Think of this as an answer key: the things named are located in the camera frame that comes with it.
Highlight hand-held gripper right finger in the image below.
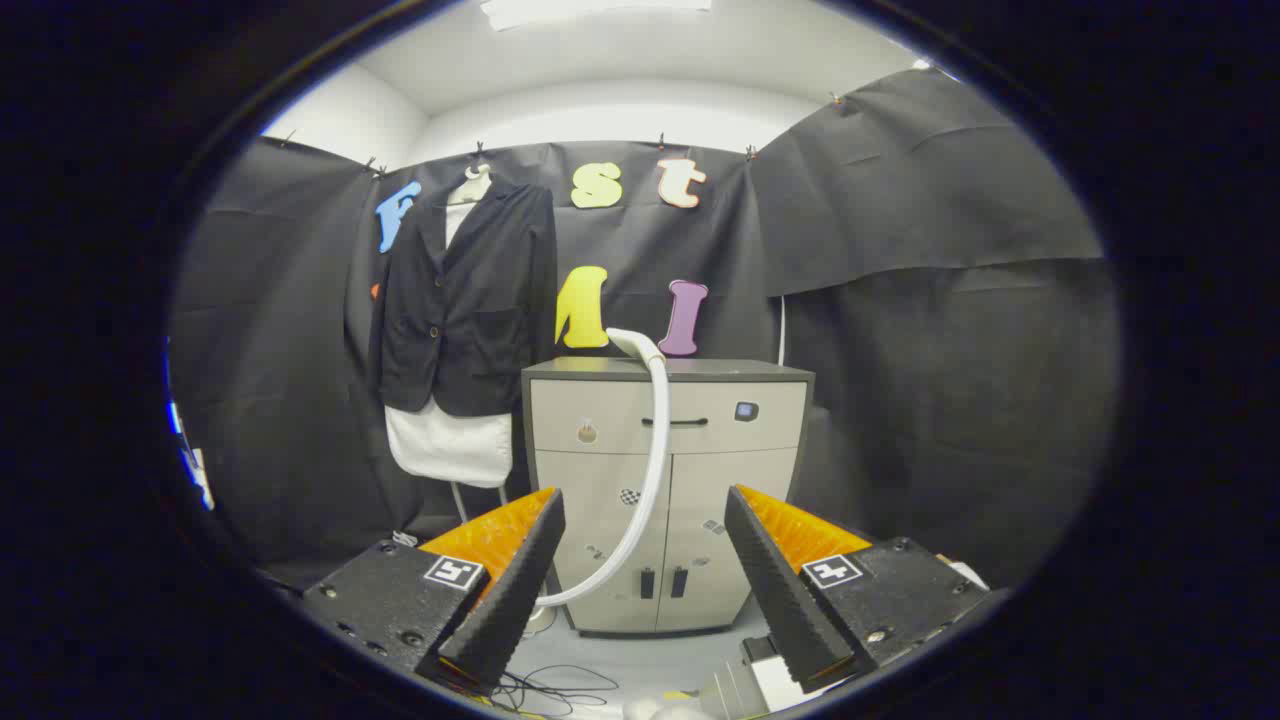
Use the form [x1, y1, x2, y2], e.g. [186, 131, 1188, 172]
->
[724, 485, 991, 694]

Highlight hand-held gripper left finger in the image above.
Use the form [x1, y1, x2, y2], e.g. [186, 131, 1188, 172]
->
[300, 487, 567, 698]

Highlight white garment steamer head with hose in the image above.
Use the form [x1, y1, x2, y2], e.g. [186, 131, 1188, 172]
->
[535, 327, 671, 608]

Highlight black blazer jacket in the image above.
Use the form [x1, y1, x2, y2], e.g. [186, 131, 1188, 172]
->
[368, 180, 558, 418]

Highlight beige cabinet with grey top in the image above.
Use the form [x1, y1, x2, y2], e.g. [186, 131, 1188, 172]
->
[521, 357, 816, 638]

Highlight black backdrop cloth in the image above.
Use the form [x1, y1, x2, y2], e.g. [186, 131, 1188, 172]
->
[168, 68, 1121, 591]

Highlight white and blue equipment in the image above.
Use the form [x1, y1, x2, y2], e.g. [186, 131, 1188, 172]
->
[168, 398, 217, 511]

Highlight thin black floor cables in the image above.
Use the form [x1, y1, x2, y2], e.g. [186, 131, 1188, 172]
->
[490, 665, 621, 716]

